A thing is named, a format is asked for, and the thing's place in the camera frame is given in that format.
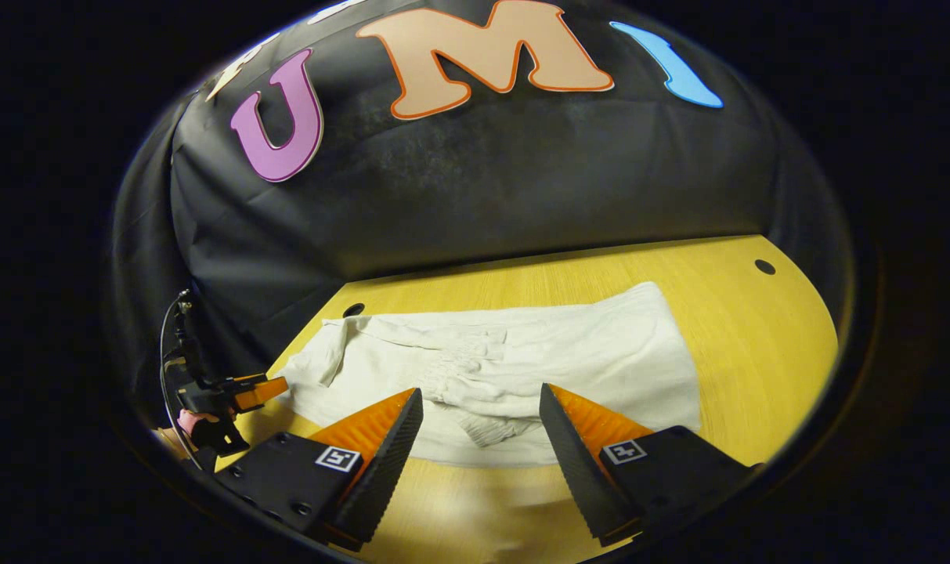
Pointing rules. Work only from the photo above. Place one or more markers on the black backdrop cloth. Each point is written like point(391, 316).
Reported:
point(482, 180)

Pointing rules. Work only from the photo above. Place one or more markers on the white jeans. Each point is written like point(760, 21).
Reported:
point(584, 352)

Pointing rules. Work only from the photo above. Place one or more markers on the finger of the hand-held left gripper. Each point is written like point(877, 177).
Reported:
point(259, 392)

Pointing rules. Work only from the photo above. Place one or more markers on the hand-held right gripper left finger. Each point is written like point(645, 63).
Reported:
point(381, 478)

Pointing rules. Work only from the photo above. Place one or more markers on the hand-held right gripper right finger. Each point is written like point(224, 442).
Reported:
point(576, 470)

